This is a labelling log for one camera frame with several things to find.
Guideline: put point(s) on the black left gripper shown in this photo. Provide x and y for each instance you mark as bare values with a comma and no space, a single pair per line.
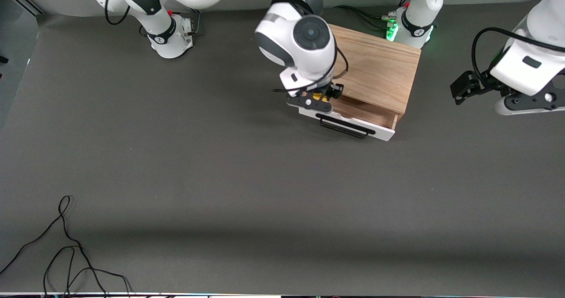
482,84

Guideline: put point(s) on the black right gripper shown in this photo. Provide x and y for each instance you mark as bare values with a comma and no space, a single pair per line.
334,90

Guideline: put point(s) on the yellow cube block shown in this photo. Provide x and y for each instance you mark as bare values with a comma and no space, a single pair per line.
320,97

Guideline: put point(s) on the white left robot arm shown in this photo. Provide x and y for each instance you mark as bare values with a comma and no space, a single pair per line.
529,68

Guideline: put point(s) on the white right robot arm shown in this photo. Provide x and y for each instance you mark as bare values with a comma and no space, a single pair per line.
300,37

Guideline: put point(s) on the wooden drawer cabinet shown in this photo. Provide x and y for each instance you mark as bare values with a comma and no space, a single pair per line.
379,64

